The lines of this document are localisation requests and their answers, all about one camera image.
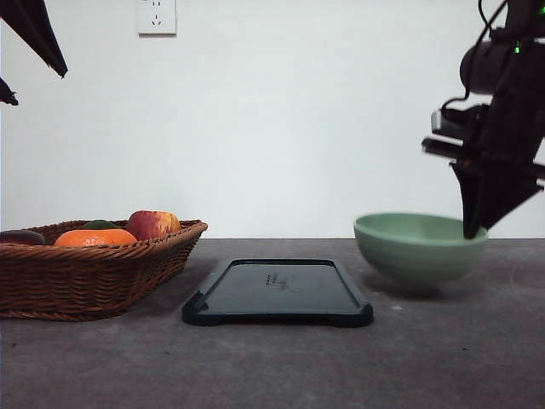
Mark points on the orange mandarin fruit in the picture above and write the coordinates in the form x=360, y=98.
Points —
x=95, y=237

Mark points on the green ceramic bowl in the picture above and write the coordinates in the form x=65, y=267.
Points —
x=416, y=248

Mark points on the dark green fruit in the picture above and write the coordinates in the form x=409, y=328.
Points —
x=100, y=224

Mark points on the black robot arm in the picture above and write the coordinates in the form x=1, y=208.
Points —
x=513, y=57

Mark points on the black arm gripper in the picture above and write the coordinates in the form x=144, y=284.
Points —
x=496, y=162

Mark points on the brown wicker basket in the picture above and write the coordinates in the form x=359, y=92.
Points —
x=86, y=282

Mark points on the dark purple fruit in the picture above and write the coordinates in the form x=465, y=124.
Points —
x=23, y=237

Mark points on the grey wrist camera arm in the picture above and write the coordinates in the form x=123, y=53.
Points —
x=468, y=116

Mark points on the red yellow apple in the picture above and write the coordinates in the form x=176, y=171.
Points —
x=146, y=224

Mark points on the dark rectangular tray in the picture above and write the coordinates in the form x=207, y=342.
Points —
x=278, y=291

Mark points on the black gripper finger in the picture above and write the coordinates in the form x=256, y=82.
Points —
x=6, y=94
x=30, y=18

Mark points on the white wall socket left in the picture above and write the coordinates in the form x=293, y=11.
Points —
x=156, y=18

